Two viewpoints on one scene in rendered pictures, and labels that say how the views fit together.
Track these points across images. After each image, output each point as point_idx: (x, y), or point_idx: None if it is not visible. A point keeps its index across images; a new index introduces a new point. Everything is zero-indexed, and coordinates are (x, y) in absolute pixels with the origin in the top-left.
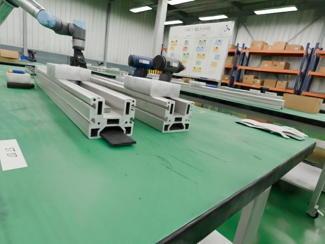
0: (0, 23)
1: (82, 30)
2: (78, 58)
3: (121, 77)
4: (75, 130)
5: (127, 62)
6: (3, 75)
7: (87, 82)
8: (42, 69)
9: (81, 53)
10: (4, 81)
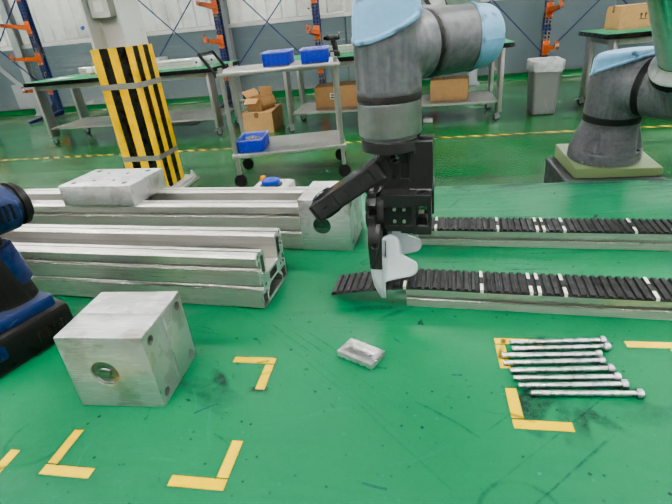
0: (670, 23)
1: (353, 50)
2: (334, 184)
3: (139, 297)
4: None
5: (33, 210)
6: (486, 202)
7: (58, 201)
8: (257, 188)
9: (365, 166)
10: (362, 203)
